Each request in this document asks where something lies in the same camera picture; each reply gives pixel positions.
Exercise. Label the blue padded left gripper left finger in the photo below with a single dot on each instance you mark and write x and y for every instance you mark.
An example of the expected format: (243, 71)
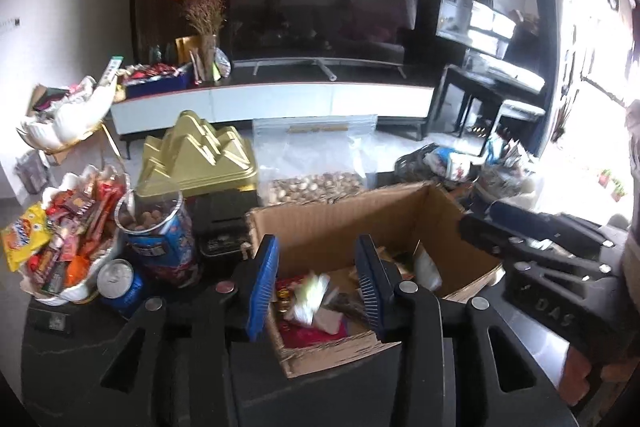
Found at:
(263, 277)

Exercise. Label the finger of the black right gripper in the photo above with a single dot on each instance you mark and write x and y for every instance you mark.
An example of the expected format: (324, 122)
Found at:
(580, 237)
(500, 243)

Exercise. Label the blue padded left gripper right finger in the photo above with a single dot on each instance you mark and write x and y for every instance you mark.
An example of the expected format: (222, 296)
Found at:
(375, 299)

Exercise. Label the pink yogurt snack packet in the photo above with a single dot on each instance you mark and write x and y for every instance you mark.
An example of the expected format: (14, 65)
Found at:
(296, 336)

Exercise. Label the white purple snack bar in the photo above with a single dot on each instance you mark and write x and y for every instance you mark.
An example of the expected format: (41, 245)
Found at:
(425, 269)

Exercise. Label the white orange pastry packet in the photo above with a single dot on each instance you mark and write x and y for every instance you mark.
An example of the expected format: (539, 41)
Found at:
(307, 298)

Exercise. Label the brown white snack packet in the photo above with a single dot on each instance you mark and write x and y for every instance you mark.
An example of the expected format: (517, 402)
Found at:
(375, 265)

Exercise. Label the person right hand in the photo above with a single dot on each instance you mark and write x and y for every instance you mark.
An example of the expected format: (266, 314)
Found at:
(574, 385)

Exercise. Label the brown cardboard box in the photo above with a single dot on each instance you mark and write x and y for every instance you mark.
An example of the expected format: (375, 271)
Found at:
(344, 240)

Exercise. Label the blue chocolate cup container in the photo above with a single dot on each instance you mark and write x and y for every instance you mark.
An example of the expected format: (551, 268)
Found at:
(158, 230)

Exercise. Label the piano stool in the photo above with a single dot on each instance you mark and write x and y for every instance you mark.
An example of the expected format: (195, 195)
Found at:
(517, 121)

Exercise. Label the blue soda can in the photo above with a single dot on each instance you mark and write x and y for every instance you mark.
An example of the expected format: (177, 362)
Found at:
(120, 287)

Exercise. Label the clear bag of nuts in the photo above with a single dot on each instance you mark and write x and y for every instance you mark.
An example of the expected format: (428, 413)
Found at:
(313, 159)

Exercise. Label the gold mountain shaped tin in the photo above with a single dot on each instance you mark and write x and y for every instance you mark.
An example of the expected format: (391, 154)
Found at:
(198, 158)

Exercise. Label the white shell snack bowl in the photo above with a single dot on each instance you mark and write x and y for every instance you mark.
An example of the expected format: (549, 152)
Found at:
(79, 214)

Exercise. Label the black piano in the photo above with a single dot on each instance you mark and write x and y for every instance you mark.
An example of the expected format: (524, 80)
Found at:
(476, 58)

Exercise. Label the black remote control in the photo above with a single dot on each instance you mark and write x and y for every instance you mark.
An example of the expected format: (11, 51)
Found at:
(52, 322)

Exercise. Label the white tv cabinet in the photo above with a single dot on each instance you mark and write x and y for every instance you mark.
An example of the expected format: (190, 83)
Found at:
(272, 100)

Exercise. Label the yellow chip packet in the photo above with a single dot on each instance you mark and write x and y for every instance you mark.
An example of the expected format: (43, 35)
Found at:
(25, 236)

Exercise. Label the blue snack tray box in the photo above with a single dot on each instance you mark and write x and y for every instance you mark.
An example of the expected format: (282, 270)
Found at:
(144, 80)

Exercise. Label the grey trash bin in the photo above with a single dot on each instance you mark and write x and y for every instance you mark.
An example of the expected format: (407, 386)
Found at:
(33, 172)

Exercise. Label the upper white shell bowl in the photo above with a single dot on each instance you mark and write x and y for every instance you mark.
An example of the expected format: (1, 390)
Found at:
(71, 119)

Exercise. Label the black television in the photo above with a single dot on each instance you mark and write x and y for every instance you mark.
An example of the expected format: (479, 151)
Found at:
(334, 32)

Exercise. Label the dried flower vase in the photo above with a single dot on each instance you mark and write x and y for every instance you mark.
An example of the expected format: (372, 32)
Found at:
(206, 17)

